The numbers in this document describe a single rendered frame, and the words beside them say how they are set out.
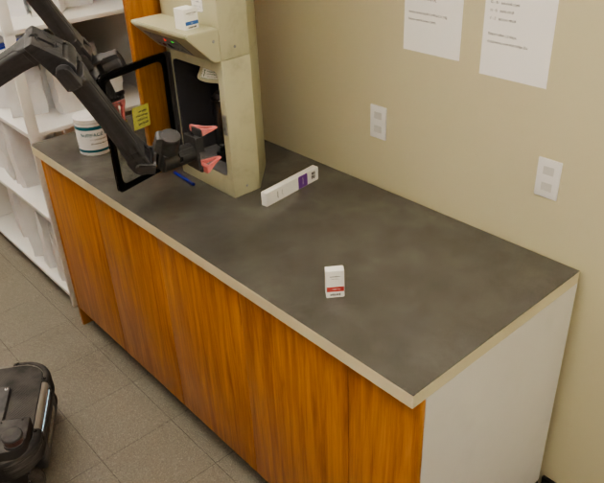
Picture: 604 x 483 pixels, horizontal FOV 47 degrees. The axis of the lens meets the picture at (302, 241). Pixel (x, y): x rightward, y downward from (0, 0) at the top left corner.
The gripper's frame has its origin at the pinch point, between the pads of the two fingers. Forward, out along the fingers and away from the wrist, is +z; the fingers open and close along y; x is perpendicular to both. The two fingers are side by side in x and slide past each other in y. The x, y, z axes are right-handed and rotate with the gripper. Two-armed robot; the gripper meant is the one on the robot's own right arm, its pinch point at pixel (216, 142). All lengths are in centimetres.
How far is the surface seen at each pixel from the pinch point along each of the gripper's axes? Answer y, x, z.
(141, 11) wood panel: 31, 46, 7
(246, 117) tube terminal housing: 0.0, 9.8, 19.2
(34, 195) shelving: -68, 158, -10
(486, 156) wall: -6, -59, 55
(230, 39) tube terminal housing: 26.0, 9.4, 16.0
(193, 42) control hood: 28.1, 9.2, 2.6
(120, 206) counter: -26.8, 35.4, -19.2
